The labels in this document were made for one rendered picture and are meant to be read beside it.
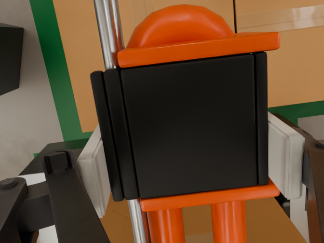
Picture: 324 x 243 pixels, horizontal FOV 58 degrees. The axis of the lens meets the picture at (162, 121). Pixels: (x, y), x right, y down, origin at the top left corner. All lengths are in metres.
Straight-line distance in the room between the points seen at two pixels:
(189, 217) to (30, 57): 0.98
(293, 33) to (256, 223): 0.43
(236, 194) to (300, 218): 0.72
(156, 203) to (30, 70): 1.22
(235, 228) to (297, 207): 0.67
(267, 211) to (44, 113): 1.03
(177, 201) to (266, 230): 0.41
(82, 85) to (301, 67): 0.52
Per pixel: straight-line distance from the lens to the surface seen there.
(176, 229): 0.19
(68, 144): 0.89
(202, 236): 0.23
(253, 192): 0.16
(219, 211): 0.19
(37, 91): 1.36
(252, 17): 0.73
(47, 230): 0.85
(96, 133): 0.16
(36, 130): 1.41
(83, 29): 0.71
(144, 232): 0.18
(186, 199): 0.16
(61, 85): 1.31
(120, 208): 0.64
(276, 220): 0.59
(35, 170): 0.77
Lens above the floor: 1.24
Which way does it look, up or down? 73 degrees down
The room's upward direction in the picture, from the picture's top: 175 degrees clockwise
